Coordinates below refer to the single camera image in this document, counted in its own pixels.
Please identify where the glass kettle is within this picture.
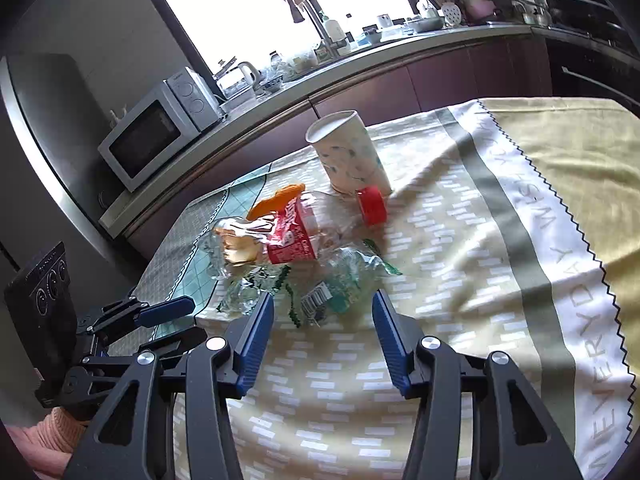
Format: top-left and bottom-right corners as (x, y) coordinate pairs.
(215, 59), (261, 96)

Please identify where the white paper cup blue print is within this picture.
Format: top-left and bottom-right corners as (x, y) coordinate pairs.
(305, 110), (394, 197)

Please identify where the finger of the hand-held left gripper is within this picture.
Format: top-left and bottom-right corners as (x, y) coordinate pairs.
(136, 324), (209, 367)
(100, 295), (197, 333)

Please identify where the orange peel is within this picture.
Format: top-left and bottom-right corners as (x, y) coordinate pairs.
(246, 183), (306, 221)

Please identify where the crushed clear bottle green label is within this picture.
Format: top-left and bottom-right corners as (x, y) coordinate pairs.
(202, 239), (404, 331)

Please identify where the pink pot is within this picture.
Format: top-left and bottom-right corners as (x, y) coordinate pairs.
(465, 0), (501, 19)

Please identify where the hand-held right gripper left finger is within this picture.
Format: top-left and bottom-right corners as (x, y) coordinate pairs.
(62, 290), (276, 480)

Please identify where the patterned yellow green tablecloth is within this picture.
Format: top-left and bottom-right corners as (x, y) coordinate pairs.
(107, 96), (640, 480)

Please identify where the kitchen window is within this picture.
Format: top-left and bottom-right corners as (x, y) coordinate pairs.
(140, 0), (437, 79)

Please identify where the white microwave oven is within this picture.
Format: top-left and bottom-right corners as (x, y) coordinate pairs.
(97, 66), (225, 194)

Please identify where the white soap bottle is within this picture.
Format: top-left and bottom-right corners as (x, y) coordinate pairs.
(321, 12), (346, 44)

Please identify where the clear glass bowl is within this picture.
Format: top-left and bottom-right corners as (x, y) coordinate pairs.
(222, 85), (256, 106)

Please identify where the clear bottle red label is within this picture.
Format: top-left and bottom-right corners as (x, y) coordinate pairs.
(212, 186), (389, 269)

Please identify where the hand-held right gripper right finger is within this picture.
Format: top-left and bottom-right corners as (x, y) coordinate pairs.
(371, 289), (586, 480)

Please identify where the metal kitchen faucet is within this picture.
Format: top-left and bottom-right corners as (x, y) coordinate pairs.
(281, 0), (351, 59)

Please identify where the pink cloth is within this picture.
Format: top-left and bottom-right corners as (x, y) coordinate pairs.
(281, 0), (311, 23)

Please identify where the grey refrigerator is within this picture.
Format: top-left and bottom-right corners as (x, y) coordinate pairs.
(0, 52), (126, 261)

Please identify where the black integrated stove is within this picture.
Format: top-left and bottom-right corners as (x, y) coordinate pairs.
(530, 0), (640, 107)

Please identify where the small steel kettle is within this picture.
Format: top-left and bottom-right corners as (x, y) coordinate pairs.
(512, 0), (554, 26)

